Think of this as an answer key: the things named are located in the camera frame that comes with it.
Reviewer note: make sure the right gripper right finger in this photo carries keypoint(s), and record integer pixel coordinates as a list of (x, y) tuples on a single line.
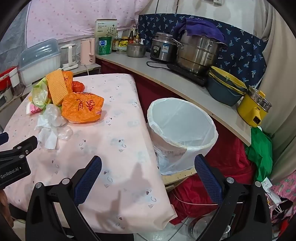
[(241, 207)]

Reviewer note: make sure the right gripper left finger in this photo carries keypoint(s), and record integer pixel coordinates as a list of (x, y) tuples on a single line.
[(42, 219)]

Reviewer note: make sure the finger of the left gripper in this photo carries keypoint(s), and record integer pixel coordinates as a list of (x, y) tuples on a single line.
[(4, 137)]

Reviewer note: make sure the clear plastic bag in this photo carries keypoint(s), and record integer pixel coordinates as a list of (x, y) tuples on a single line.
[(56, 122)]

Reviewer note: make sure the yellow-green snack wrapper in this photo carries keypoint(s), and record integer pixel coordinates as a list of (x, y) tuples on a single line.
[(40, 94)]

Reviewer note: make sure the orange corrugated wrapper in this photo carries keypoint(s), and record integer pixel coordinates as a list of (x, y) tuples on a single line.
[(57, 86)]

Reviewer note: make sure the orange bag with red characters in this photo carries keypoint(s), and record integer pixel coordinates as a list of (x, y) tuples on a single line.
[(82, 107)]

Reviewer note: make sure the red-orange plastic bag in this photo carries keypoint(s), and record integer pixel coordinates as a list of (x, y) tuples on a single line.
[(77, 86)]

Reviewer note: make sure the pink floral paper cup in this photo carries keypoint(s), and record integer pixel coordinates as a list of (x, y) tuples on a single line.
[(32, 109)]

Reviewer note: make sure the white tissue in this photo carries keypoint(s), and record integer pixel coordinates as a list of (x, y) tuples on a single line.
[(47, 133)]

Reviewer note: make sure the white-lined trash bin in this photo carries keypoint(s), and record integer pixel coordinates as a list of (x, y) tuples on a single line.
[(179, 132)]

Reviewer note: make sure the red plastic basket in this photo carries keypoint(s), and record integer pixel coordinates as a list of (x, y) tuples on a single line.
[(5, 81)]

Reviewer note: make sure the green plastic bag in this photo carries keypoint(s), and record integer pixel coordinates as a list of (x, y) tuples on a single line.
[(260, 152)]

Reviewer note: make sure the white dish container blue lid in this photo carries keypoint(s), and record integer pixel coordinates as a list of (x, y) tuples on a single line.
[(39, 60)]

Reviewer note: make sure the white glass kettle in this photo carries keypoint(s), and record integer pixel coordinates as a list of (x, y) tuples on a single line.
[(68, 57)]

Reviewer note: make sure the yellow electric pot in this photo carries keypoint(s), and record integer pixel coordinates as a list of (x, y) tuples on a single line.
[(254, 107)]

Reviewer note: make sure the pink electric kettle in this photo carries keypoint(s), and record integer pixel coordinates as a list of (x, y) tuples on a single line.
[(87, 54)]

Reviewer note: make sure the pink dotted curtain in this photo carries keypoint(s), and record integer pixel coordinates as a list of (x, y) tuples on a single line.
[(70, 18)]

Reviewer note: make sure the stacked yellow blue basins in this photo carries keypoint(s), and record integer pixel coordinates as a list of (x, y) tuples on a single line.
[(224, 87)]

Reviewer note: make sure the green tin can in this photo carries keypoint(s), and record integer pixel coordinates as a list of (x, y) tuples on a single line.
[(104, 45)]

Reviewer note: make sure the beige printed cardboard box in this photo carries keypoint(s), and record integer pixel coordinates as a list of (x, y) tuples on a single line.
[(105, 28)]

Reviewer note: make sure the yellow label jar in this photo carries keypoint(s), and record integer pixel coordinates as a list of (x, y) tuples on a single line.
[(122, 45)]

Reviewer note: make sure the black induction cooktop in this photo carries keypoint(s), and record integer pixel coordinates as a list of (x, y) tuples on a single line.
[(198, 79)]

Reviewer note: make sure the small steel pot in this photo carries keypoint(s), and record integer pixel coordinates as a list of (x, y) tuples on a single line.
[(136, 50)]

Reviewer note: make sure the dark sauce bottle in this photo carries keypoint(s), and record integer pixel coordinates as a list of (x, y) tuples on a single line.
[(131, 36)]

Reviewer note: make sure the blue floral cloth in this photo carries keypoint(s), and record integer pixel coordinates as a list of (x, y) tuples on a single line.
[(243, 58)]

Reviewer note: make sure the large steel steamer pot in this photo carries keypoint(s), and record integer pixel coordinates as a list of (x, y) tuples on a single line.
[(197, 53)]

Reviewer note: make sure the steel rice cooker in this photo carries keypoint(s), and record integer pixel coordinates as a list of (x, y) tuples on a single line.
[(163, 49)]

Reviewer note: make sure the purple towel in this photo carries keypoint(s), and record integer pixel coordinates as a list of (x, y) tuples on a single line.
[(195, 27)]

